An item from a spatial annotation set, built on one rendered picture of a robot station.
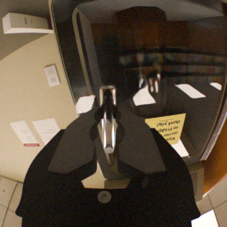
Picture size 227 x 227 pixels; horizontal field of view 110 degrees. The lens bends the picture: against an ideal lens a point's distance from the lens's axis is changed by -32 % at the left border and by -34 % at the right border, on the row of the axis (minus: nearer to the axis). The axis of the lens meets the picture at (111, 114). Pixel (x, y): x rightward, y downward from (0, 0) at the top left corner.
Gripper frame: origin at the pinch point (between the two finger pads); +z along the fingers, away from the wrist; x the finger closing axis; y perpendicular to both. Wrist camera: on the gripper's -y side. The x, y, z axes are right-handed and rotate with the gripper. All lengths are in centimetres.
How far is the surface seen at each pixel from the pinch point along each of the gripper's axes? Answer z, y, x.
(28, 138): 48, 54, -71
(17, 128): 48, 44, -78
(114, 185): 3.4, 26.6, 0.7
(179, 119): 4.4, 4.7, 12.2
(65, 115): 49, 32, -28
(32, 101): 49, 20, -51
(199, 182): -0.5, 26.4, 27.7
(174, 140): 4.4, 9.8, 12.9
